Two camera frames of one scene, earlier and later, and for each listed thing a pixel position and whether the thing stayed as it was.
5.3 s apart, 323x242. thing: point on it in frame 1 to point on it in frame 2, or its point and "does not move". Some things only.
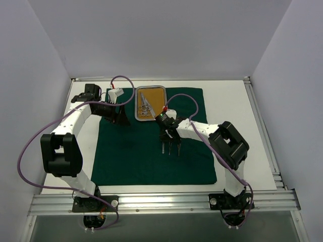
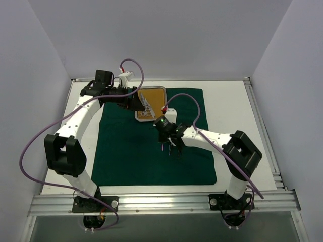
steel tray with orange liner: [150, 101] does not move
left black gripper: [115, 115] to [129, 100]
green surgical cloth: [137, 154] does not move
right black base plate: [220, 201] does not move
